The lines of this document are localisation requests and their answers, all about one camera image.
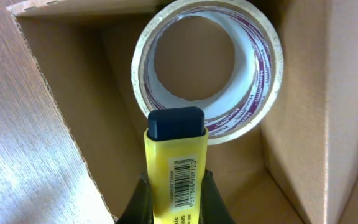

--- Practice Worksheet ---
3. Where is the yellow highlighter blue cap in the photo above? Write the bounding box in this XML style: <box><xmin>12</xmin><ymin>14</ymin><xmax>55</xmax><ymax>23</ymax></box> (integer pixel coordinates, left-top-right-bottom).
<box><xmin>144</xmin><ymin>106</ymin><xmax>208</xmax><ymax>224</ymax></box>

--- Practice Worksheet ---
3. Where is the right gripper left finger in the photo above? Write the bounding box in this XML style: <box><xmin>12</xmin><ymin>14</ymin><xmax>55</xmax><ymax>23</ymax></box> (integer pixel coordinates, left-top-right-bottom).
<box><xmin>116</xmin><ymin>172</ymin><xmax>153</xmax><ymax>224</ymax></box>

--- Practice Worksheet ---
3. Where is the beige masking tape roll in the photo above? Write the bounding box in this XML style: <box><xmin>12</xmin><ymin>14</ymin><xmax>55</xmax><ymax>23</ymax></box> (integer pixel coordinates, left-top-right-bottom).
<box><xmin>131</xmin><ymin>1</ymin><xmax>284</xmax><ymax>145</ymax></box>

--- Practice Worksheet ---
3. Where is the open cardboard box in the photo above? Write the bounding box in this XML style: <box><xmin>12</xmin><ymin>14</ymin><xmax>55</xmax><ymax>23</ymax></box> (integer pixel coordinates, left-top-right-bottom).
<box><xmin>7</xmin><ymin>1</ymin><xmax>358</xmax><ymax>223</ymax></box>

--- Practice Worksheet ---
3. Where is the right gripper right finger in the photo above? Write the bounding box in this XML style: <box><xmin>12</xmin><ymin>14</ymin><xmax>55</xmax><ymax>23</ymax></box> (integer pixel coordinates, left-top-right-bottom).
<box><xmin>199</xmin><ymin>170</ymin><xmax>235</xmax><ymax>224</ymax></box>

